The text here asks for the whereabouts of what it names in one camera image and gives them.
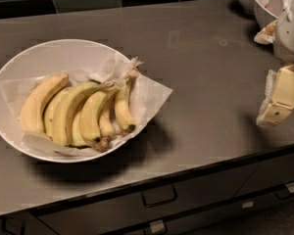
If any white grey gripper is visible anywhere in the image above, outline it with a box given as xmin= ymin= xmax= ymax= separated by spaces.
xmin=254 ymin=0 xmax=294 ymax=127

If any yellow banana with dark tip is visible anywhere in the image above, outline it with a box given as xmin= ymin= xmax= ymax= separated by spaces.
xmin=79 ymin=89 xmax=117 ymax=151

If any long yellow banana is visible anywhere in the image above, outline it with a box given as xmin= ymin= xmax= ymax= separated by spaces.
xmin=52 ymin=81 xmax=102 ymax=146

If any white bowl at back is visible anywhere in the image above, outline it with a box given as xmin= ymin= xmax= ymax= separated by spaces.
xmin=252 ymin=0 xmax=294 ymax=29

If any small yellow inner banana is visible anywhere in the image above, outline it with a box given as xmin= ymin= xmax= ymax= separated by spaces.
xmin=99 ymin=98 xmax=129 ymax=138

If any large white bowl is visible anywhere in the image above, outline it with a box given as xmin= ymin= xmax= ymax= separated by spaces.
xmin=0 ymin=38 xmax=145 ymax=165

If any white paper liner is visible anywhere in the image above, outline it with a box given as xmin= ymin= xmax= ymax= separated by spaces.
xmin=0 ymin=52 xmax=173 ymax=159

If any white drawer label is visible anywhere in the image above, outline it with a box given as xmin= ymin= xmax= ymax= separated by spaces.
xmin=242 ymin=201 xmax=254 ymax=210

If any right drawer handle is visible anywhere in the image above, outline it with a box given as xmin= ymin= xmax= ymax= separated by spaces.
xmin=275 ymin=182 xmax=294 ymax=200

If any middle drawer handle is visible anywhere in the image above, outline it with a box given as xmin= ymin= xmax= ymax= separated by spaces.
xmin=141 ymin=185 xmax=177 ymax=208

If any lower drawer handle with label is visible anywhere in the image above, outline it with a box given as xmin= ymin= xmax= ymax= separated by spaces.
xmin=144 ymin=219 xmax=168 ymax=235

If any left drawer handle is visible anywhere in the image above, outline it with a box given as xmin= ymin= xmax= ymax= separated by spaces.
xmin=0 ymin=217 xmax=25 ymax=235

